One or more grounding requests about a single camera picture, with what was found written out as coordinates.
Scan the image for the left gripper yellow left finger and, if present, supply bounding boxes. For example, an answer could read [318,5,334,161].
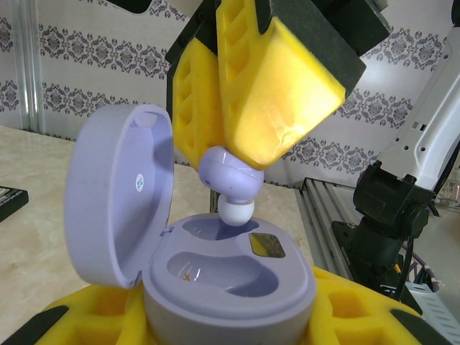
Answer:
[0,280,159,345]

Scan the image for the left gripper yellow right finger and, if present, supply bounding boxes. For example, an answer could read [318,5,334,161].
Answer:
[305,264,460,345]

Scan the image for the purple wireless earbud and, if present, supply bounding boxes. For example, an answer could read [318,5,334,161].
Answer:
[198,146,266,227]

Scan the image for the purple earbud charging case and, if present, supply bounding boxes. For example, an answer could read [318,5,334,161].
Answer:
[64,103,320,345]

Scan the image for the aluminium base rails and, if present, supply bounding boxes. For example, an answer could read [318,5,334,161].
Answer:
[294,175,360,281]

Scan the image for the black battery pack with lead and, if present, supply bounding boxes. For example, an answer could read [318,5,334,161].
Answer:
[0,185,29,224]

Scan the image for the white slotted cable duct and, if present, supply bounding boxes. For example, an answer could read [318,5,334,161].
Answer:
[405,280,460,345]

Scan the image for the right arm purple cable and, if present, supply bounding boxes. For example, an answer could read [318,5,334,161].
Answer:
[405,247,441,288]

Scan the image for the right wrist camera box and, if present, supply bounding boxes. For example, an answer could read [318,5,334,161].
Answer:
[107,0,152,14]

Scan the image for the right aluminium frame post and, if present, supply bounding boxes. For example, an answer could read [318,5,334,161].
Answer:
[16,0,46,136]

